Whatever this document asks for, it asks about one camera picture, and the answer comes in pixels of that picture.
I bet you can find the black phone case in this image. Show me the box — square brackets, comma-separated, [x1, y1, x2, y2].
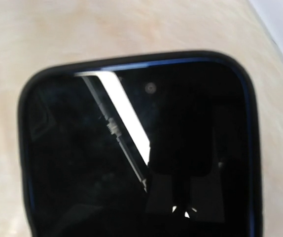
[18, 50, 264, 237]

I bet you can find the dark blue phone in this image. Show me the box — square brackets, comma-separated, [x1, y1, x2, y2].
[24, 58, 257, 237]

